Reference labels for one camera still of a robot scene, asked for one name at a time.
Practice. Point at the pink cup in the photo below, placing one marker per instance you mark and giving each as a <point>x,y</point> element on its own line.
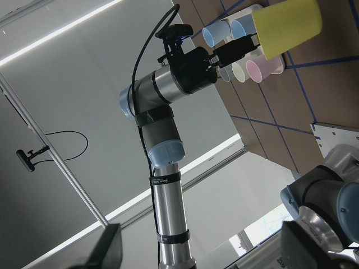
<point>260,67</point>

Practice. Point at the yellow plastic cup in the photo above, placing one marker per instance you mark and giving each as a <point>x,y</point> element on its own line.
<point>285,25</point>

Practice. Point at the black overhead camera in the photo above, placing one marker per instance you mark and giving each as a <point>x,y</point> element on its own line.
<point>26,158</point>

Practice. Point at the pale green cup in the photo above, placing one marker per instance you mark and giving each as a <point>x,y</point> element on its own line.
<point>239,70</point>

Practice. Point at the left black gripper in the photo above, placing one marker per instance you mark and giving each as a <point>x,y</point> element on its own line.
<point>192,70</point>

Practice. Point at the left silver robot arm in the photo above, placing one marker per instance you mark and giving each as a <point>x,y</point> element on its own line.
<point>148,101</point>

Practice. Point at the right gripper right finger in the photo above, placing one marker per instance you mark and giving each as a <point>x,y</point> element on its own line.
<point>298,250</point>

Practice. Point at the grey cup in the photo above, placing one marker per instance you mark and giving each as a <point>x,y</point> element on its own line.
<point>226,73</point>

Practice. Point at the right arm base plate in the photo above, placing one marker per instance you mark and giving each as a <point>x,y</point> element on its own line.
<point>328,136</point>

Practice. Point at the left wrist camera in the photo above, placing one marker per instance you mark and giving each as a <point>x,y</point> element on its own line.
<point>175,32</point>

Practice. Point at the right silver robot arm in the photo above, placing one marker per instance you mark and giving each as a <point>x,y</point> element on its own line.
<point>323,204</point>

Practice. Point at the beige serving tray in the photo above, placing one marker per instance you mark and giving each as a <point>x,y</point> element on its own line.
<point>259,50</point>

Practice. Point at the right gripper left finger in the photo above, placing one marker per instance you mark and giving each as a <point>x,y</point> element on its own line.
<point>108,251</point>

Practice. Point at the blue cup near tray edge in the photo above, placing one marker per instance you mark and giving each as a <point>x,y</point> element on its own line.
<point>216,32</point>

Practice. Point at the blue cup on tray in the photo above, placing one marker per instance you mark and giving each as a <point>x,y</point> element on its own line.
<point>243,26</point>

